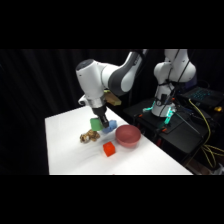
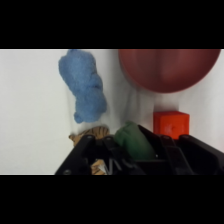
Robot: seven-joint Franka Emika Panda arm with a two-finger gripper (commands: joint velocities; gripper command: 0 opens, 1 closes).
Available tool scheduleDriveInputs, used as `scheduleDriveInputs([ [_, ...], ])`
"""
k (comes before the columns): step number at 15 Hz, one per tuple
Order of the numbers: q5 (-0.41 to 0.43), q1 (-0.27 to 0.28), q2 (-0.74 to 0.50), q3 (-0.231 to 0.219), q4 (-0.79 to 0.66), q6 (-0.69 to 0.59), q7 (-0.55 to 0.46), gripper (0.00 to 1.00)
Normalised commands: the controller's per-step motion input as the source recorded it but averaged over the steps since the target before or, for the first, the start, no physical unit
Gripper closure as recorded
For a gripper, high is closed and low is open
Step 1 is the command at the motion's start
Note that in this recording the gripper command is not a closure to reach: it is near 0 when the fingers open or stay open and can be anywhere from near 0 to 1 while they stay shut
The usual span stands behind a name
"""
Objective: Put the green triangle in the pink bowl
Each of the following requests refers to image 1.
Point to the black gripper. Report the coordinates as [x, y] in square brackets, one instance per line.
[98, 111]

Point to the green triangle block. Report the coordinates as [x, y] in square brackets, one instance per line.
[95, 124]

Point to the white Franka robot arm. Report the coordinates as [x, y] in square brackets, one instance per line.
[96, 78]

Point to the pink bowl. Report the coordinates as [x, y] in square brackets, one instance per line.
[128, 136]

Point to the blue soft toy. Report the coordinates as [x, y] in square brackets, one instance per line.
[111, 127]

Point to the brown plush toy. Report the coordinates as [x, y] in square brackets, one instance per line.
[89, 136]

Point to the red cube block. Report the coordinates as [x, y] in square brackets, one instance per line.
[109, 149]

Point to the black curtain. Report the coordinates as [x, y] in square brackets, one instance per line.
[36, 106]

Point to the black robot stand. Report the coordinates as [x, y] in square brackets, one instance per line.
[180, 133]

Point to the black laptop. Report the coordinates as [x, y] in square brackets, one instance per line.
[201, 95]

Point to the small yellow object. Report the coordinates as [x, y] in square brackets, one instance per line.
[218, 109]

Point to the tan wrist mount plate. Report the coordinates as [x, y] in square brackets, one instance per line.
[112, 98]

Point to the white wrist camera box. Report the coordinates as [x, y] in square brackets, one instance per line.
[82, 100]

